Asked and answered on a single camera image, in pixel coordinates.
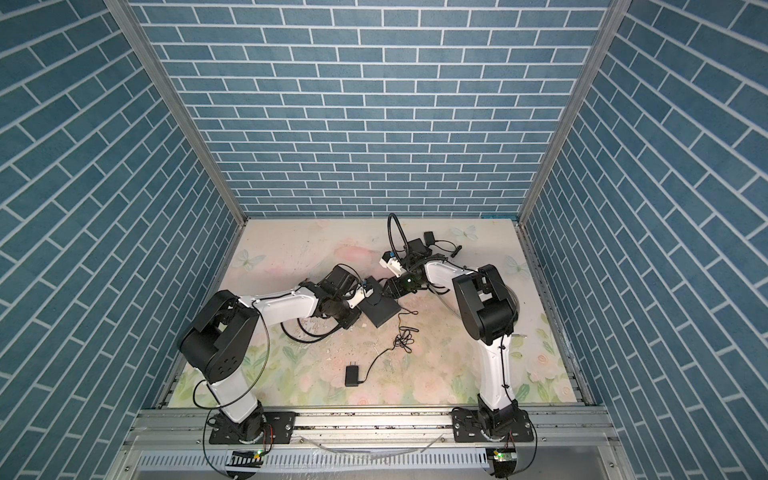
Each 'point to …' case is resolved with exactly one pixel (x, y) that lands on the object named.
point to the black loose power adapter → (352, 375)
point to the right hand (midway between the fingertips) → (382, 293)
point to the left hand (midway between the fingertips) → (358, 314)
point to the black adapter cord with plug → (455, 251)
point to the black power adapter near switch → (429, 238)
